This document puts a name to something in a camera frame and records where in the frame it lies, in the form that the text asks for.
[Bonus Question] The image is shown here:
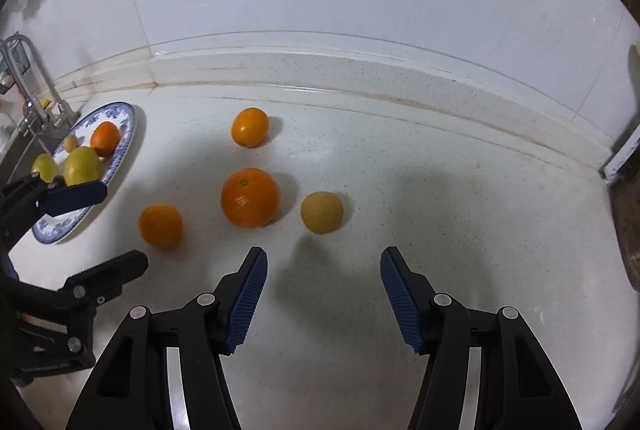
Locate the black wire basket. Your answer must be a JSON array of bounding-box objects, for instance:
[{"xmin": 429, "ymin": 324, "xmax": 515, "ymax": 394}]
[{"xmin": 0, "ymin": 45, "xmax": 32, "ymax": 93}]

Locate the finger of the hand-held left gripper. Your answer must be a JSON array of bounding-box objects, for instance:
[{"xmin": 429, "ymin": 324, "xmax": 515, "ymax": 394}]
[
  {"xmin": 62, "ymin": 250, "xmax": 149, "ymax": 311},
  {"xmin": 0, "ymin": 172, "xmax": 108, "ymax": 252}
]

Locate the dish rack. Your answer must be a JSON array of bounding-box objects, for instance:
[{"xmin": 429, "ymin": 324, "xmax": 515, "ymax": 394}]
[{"xmin": 601, "ymin": 144, "xmax": 640, "ymax": 182}]

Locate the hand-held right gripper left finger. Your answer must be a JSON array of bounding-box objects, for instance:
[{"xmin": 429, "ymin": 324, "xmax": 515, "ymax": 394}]
[{"xmin": 65, "ymin": 246, "xmax": 269, "ymax": 430}]

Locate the steel sink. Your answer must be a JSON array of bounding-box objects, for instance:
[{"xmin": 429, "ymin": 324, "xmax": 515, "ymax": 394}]
[{"xmin": 0, "ymin": 125, "xmax": 56, "ymax": 193}]

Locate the large chrome faucet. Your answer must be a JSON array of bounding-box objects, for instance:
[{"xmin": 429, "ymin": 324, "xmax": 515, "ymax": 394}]
[{"xmin": 0, "ymin": 35, "xmax": 81, "ymax": 133}]

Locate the blue patterned white plate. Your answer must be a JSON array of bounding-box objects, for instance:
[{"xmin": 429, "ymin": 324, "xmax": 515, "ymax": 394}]
[{"xmin": 31, "ymin": 102, "xmax": 137, "ymax": 245}]

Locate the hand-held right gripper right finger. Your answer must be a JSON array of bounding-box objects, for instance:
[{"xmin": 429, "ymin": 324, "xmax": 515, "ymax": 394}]
[{"xmin": 380, "ymin": 246, "xmax": 583, "ymax": 430}]

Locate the small orange tangerine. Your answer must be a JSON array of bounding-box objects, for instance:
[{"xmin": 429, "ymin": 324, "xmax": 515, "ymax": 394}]
[{"xmin": 231, "ymin": 107, "xmax": 271, "ymax": 148}]

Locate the small tan round fruit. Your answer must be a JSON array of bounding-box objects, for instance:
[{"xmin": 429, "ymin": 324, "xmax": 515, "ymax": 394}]
[{"xmin": 300, "ymin": 191, "xmax": 345, "ymax": 235}]

